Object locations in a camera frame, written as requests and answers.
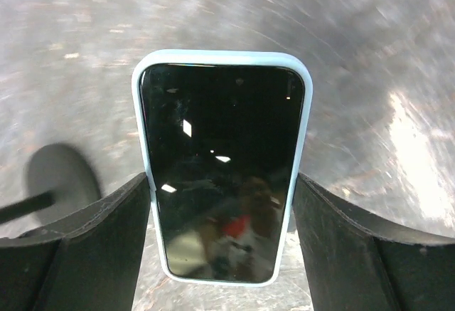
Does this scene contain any phone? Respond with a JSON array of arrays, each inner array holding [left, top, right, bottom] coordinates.
[[132, 49, 313, 287]]

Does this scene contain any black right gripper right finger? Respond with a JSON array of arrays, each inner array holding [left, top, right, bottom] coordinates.
[[293, 174, 454, 310]]

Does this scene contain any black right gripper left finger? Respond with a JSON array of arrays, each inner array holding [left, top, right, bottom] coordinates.
[[1, 173, 151, 310]]

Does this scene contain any black phone stand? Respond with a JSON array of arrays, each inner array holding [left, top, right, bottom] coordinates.
[[1, 143, 102, 225]]

